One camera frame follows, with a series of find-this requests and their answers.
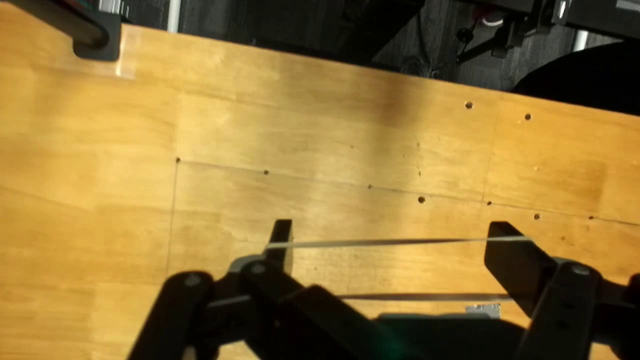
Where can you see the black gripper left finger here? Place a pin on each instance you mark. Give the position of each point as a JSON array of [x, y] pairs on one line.
[[200, 321]]

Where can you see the black table clamp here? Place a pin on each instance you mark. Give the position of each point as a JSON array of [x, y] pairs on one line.
[[93, 33]]

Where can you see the white vertical pole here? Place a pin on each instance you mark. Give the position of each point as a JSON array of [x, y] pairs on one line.
[[172, 13]]

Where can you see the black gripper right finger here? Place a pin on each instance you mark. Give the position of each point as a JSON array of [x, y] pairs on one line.
[[566, 307]]

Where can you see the black round seat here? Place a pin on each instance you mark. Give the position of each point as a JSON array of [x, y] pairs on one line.
[[586, 81]]

